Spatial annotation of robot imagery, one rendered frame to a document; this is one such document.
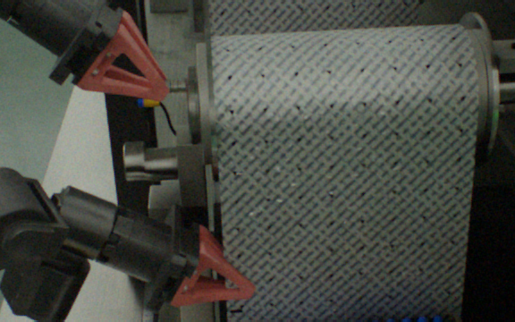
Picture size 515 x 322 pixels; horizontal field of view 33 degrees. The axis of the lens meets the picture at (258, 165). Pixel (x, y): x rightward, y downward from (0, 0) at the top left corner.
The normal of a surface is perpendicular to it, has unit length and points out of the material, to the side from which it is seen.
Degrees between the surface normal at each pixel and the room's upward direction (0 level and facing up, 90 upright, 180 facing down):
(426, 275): 90
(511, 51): 0
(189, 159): 90
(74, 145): 0
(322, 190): 90
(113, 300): 0
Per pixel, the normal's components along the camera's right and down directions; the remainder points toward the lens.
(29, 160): -0.04, -0.90
